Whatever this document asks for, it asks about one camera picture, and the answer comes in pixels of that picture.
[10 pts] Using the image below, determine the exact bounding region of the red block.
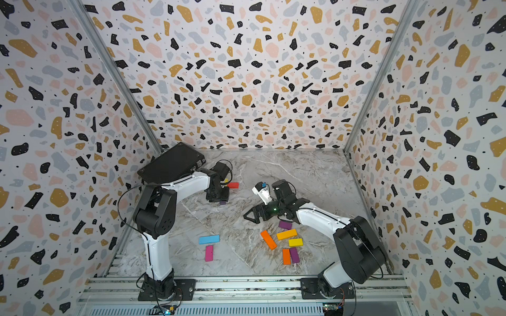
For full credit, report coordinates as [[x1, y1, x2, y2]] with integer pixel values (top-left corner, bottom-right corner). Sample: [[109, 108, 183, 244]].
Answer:
[[227, 182, 239, 189]]

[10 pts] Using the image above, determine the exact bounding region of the magenta block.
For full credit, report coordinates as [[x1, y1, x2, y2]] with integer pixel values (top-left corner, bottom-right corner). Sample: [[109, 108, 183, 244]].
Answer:
[[205, 245, 213, 262]]

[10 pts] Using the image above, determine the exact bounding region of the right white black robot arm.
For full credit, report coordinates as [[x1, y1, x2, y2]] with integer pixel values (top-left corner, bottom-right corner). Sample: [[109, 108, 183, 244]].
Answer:
[[243, 180, 387, 298]]

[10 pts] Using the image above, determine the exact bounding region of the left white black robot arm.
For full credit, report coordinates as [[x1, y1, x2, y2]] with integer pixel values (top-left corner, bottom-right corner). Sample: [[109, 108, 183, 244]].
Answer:
[[133, 161, 233, 300]]

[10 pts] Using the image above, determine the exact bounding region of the orange long block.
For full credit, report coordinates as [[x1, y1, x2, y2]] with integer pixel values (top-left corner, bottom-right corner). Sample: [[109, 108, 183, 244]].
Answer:
[[260, 230, 278, 250]]

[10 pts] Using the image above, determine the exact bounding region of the purple block top right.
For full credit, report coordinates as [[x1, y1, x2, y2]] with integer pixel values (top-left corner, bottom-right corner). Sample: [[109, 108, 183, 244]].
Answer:
[[278, 221, 293, 230]]

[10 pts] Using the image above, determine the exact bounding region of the amber long block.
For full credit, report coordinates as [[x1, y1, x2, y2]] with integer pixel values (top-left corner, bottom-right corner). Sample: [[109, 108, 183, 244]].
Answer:
[[277, 229, 298, 240]]

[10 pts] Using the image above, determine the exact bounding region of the yellow short block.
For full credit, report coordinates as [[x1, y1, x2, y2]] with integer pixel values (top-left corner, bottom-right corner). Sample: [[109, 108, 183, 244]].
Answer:
[[289, 238, 304, 248]]

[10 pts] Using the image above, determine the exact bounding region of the orange short block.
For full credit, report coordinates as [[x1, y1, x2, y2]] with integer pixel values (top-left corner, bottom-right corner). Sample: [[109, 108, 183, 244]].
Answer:
[[282, 249, 291, 265]]

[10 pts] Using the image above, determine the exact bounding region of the light blue long block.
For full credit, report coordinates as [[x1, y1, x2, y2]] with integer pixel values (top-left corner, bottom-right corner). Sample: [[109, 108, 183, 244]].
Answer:
[[198, 235, 220, 244]]

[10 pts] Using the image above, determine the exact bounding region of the black flat case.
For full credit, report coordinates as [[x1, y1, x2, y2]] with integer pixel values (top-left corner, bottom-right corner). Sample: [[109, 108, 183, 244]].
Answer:
[[137, 142, 206, 184]]

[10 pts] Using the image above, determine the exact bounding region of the purple block bottom right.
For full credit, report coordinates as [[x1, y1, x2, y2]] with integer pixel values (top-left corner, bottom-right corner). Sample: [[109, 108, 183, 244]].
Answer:
[[289, 248, 300, 264]]

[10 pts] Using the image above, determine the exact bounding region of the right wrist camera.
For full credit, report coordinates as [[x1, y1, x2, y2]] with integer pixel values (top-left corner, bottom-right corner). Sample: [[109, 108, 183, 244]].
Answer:
[[252, 182, 273, 205]]

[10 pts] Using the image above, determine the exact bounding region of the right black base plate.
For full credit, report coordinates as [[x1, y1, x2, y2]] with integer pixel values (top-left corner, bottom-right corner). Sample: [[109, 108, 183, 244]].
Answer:
[[300, 277, 355, 300]]

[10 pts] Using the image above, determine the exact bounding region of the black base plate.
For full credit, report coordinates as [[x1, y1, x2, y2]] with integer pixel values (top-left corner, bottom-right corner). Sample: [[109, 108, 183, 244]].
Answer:
[[300, 277, 355, 300], [138, 277, 196, 303]]

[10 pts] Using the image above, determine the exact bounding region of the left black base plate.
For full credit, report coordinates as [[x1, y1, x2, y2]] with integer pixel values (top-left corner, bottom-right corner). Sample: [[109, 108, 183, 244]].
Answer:
[[138, 277, 196, 303]]

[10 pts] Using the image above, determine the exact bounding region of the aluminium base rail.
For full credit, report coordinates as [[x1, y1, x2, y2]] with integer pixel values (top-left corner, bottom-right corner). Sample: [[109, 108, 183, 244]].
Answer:
[[76, 275, 417, 315]]

